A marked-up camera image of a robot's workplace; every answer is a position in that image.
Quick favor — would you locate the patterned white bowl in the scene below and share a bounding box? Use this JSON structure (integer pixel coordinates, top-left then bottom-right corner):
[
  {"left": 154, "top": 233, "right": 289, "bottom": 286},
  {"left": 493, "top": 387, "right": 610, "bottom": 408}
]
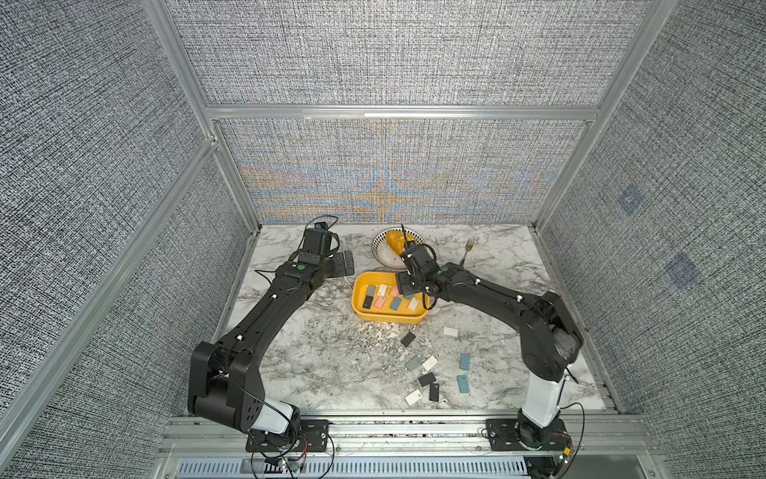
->
[{"left": 371, "top": 226, "right": 424, "bottom": 269}]

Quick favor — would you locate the white eraser bottom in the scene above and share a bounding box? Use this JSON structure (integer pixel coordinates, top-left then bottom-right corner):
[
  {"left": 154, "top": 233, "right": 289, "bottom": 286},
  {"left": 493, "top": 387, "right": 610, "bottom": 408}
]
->
[{"left": 405, "top": 390, "right": 423, "bottom": 406}]

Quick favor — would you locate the white slotted cable duct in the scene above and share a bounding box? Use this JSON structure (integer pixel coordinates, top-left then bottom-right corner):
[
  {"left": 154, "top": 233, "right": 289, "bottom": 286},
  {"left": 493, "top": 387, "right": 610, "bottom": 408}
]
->
[{"left": 172, "top": 456, "right": 531, "bottom": 478}]

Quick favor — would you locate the green handled gold fork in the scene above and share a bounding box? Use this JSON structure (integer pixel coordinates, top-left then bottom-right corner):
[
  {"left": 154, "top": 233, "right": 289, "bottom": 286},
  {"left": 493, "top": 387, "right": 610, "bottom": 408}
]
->
[{"left": 459, "top": 237, "right": 478, "bottom": 267}]

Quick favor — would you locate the grey eraser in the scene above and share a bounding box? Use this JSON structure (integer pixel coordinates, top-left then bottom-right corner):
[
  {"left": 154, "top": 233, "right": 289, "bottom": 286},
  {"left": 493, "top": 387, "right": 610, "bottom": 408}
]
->
[{"left": 405, "top": 356, "right": 423, "bottom": 371}]

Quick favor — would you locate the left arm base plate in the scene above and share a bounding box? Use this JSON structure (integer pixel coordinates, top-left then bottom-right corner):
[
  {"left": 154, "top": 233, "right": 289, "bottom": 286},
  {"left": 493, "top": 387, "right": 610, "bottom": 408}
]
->
[{"left": 245, "top": 419, "right": 329, "bottom": 453}]

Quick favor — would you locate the black eraser bottom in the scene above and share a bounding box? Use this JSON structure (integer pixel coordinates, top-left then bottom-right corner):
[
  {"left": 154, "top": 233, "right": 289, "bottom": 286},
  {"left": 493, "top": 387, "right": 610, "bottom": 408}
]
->
[{"left": 429, "top": 382, "right": 440, "bottom": 402}]

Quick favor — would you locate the cream eraser centre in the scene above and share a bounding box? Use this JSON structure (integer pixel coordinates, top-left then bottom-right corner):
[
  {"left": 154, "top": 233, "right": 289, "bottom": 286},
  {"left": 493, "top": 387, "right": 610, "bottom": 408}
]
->
[{"left": 422, "top": 356, "right": 438, "bottom": 372}]

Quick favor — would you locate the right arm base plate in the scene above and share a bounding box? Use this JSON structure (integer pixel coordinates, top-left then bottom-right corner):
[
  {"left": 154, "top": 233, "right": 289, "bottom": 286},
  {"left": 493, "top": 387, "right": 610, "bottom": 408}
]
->
[{"left": 485, "top": 417, "right": 573, "bottom": 453}]

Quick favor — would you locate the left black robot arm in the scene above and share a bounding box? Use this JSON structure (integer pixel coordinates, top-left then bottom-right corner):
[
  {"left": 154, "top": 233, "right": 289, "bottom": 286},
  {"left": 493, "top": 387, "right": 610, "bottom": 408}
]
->
[{"left": 188, "top": 216, "right": 340, "bottom": 444}]

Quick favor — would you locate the yellow storage box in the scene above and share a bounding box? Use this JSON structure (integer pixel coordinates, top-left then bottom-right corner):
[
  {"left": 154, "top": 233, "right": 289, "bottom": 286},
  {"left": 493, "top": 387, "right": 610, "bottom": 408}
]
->
[{"left": 352, "top": 271, "right": 428, "bottom": 325}]

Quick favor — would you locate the black eraser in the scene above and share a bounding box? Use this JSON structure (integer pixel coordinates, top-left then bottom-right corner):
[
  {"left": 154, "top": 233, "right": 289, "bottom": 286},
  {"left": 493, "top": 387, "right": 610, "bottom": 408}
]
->
[
  {"left": 418, "top": 372, "right": 436, "bottom": 387},
  {"left": 429, "top": 382, "right": 440, "bottom": 402},
  {"left": 362, "top": 285, "right": 376, "bottom": 309},
  {"left": 401, "top": 333, "right": 416, "bottom": 347}
]

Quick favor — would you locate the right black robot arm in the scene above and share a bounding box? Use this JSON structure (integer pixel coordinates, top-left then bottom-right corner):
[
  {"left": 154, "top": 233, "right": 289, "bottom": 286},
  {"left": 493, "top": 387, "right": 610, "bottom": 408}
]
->
[{"left": 400, "top": 239, "right": 584, "bottom": 430}]

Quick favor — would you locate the yellow bread loaf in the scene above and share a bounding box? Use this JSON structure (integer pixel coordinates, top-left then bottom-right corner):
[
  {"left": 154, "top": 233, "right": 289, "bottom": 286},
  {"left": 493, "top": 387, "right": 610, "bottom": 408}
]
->
[{"left": 385, "top": 230, "right": 417, "bottom": 255}]

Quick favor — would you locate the aluminium front rail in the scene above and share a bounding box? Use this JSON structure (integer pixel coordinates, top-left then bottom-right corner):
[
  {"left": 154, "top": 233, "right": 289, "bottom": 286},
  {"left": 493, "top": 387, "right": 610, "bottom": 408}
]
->
[{"left": 158, "top": 407, "right": 658, "bottom": 458}]

